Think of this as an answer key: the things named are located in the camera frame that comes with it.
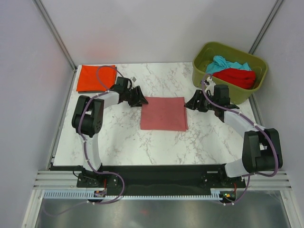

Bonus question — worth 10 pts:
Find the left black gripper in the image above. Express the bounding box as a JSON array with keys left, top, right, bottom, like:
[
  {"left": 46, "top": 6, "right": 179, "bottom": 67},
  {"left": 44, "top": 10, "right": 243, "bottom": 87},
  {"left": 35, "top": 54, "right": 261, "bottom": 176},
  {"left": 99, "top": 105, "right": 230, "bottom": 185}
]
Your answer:
[{"left": 123, "top": 86, "right": 148, "bottom": 108}]

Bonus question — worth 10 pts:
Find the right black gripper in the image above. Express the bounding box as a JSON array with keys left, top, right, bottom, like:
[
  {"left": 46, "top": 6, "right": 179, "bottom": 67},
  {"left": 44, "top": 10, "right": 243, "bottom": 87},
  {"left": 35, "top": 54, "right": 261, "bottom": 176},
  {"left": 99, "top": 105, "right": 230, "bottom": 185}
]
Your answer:
[{"left": 184, "top": 89, "right": 218, "bottom": 113}]

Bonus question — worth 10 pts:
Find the pink t-shirt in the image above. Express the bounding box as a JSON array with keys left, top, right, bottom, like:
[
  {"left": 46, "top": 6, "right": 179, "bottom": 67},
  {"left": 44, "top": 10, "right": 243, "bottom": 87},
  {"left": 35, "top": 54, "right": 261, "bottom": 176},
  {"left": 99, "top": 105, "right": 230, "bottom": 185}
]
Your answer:
[{"left": 140, "top": 97, "right": 188, "bottom": 132}]

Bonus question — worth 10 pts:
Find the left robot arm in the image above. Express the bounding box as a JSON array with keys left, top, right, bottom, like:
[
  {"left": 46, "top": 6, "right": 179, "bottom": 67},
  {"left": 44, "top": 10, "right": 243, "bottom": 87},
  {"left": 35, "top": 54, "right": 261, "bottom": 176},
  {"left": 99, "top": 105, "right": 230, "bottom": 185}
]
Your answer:
[{"left": 72, "top": 76, "right": 148, "bottom": 187}]

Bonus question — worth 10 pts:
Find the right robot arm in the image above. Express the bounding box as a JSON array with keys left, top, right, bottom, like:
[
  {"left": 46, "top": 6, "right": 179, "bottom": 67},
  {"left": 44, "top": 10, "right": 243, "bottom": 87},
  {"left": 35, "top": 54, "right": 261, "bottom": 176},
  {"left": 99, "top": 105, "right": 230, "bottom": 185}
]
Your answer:
[{"left": 185, "top": 85, "right": 283, "bottom": 187}]

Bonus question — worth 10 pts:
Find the turquoise t-shirt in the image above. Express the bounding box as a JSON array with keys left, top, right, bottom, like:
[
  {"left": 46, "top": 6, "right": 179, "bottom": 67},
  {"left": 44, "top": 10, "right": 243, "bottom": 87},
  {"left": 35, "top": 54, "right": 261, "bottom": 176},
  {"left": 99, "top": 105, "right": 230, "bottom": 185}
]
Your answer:
[{"left": 205, "top": 56, "right": 251, "bottom": 75}]

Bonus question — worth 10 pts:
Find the folded orange t-shirt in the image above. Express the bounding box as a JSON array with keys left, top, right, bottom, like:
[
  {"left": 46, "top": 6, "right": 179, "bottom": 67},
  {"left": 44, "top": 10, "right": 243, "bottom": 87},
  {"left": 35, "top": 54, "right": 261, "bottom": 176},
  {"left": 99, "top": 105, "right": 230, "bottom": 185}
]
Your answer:
[{"left": 76, "top": 65, "right": 117, "bottom": 92}]

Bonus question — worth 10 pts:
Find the red t-shirt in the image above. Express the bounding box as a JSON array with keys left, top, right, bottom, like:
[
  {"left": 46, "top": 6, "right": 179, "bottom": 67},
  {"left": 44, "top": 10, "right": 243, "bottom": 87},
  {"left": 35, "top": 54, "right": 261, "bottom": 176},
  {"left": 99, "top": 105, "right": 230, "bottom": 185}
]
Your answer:
[{"left": 213, "top": 68, "right": 256, "bottom": 89}]

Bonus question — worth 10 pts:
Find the olive green plastic basket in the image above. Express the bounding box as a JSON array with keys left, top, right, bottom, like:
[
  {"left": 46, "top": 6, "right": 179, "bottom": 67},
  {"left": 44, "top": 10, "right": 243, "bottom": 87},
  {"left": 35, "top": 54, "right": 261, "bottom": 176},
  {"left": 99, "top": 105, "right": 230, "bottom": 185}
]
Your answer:
[{"left": 192, "top": 42, "right": 268, "bottom": 105}]

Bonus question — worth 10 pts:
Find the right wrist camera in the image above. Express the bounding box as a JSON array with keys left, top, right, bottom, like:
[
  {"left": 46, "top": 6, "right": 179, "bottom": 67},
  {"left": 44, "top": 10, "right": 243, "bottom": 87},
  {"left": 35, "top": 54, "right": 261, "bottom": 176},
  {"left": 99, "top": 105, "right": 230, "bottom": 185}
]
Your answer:
[{"left": 204, "top": 76, "right": 216, "bottom": 94}]

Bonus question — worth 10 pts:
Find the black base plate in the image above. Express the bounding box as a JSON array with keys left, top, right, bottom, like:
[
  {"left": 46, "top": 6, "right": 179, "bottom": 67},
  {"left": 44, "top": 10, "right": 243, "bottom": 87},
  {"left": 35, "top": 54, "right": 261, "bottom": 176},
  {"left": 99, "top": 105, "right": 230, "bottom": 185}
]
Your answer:
[{"left": 51, "top": 164, "right": 245, "bottom": 196}]

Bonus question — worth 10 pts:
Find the right aluminium frame post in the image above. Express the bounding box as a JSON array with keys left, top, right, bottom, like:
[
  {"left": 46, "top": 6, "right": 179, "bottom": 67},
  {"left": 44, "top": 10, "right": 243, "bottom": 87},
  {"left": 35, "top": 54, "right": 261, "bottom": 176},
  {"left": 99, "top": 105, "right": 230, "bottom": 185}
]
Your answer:
[{"left": 248, "top": 0, "right": 285, "bottom": 55}]

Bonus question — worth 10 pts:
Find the aluminium frame post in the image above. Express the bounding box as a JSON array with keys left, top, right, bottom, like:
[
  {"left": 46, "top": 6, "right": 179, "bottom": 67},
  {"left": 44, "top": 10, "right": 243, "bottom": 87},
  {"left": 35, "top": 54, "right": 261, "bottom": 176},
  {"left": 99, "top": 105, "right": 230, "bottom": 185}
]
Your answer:
[
  {"left": 248, "top": 0, "right": 285, "bottom": 55},
  {"left": 32, "top": 0, "right": 77, "bottom": 72}
]

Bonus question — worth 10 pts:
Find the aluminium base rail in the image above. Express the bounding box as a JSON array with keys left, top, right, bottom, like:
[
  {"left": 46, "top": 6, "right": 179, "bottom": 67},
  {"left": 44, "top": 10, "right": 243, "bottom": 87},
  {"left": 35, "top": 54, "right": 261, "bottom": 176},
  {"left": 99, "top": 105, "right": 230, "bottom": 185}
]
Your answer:
[{"left": 34, "top": 171, "right": 292, "bottom": 190}]

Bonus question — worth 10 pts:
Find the white slotted cable duct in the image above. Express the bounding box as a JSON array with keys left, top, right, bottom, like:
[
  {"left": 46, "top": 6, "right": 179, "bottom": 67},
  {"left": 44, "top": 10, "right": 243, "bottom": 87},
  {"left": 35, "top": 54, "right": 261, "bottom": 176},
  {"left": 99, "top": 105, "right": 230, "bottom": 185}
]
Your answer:
[{"left": 43, "top": 189, "right": 232, "bottom": 200}]

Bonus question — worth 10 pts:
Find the left aluminium frame post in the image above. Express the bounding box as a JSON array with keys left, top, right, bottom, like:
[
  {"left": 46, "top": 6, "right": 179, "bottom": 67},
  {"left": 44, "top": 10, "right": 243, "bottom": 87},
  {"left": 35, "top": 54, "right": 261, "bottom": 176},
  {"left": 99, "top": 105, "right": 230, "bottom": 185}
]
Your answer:
[{"left": 32, "top": 0, "right": 77, "bottom": 72}]

